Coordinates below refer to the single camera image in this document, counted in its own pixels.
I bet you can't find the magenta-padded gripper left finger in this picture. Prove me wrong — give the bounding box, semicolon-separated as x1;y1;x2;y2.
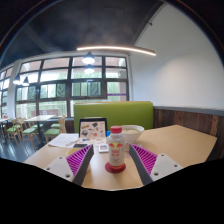
43;144;96;187

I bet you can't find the flat round red coaster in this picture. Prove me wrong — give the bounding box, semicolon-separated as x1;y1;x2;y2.
104;161;127;174

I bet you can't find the wooden dining table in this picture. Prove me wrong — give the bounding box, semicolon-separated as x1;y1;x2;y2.
23;114;56;148

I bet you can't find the long curved linear light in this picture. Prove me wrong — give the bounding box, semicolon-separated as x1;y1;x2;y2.
76;45;157;57

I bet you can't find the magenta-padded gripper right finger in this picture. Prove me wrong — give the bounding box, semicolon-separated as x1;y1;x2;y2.
128;143;184;186

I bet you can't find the green upholstered bench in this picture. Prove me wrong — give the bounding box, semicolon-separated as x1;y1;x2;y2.
73;101;155;133

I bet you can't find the white bowl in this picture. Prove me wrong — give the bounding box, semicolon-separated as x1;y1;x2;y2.
120;124;145;144

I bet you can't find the group of green-seated wooden chairs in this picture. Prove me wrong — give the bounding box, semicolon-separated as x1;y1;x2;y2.
4;114;68;144

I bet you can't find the white paper sheet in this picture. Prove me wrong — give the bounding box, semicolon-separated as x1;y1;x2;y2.
48;133;81;149

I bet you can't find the sticker-covered black tablet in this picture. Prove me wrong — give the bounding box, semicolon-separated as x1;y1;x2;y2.
78;117;109;140

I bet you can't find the clear red-capped drink bottle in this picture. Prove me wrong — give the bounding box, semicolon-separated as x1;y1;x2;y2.
107;125;127;169

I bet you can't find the group of pendant lamps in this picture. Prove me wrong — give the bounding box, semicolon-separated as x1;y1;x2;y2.
12;51;97;87

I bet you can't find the black-framed window wall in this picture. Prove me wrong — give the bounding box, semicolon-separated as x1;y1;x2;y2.
0;55;129;118

